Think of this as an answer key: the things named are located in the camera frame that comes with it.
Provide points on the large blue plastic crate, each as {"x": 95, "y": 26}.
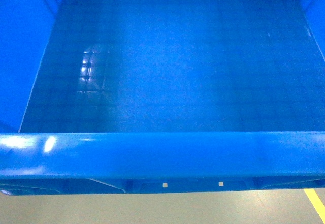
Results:
{"x": 161, "y": 96}

